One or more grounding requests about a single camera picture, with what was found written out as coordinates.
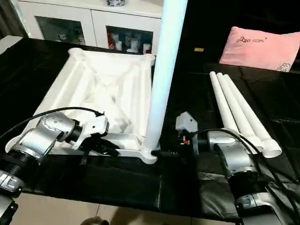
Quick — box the white plastic table top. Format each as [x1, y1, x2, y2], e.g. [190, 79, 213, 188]
[4, 47, 163, 165]

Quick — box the white plastic table leg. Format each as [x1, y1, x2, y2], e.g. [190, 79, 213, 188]
[217, 72, 265, 155]
[222, 74, 282, 158]
[141, 0, 188, 154]
[210, 71, 238, 133]

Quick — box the black work mat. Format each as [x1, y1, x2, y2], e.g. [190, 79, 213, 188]
[0, 36, 300, 222]

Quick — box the dark left robot foot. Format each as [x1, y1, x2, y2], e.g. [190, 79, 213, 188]
[82, 217, 110, 225]

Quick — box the white cabinet with glass doors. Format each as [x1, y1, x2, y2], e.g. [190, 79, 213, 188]
[17, 0, 165, 56]

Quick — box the pink pillow with print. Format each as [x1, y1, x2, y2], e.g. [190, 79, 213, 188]
[219, 26, 300, 71]

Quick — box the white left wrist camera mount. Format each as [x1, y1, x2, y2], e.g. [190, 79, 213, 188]
[72, 114, 110, 151]

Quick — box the black left wrist camera cable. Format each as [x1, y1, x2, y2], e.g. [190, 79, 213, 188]
[0, 106, 105, 139]

